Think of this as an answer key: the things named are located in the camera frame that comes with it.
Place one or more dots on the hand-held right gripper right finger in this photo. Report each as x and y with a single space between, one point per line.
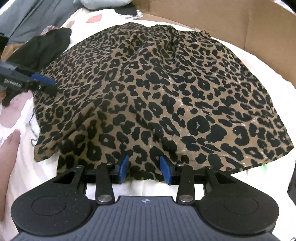
166 169

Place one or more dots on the grey neck pillow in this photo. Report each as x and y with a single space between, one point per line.
104 3

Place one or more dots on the leopard print skirt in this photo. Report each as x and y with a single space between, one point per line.
161 92

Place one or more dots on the brown garment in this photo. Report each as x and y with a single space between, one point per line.
11 49

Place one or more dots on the bear print blanket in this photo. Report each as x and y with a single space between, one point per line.
39 185

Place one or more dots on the brown cardboard sheet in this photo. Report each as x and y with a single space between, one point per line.
208 14

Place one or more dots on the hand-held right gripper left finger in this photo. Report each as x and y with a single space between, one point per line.
122 168

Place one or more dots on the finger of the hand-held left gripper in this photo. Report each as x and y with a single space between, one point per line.
44 78
44 88

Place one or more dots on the paisley patterned garment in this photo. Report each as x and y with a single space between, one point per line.
49 29

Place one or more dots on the black cloth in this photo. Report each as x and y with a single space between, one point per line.
126 10

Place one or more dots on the black garment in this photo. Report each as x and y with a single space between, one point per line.
46 48

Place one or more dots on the pastel patterned cloth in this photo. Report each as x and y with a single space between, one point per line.
140 14

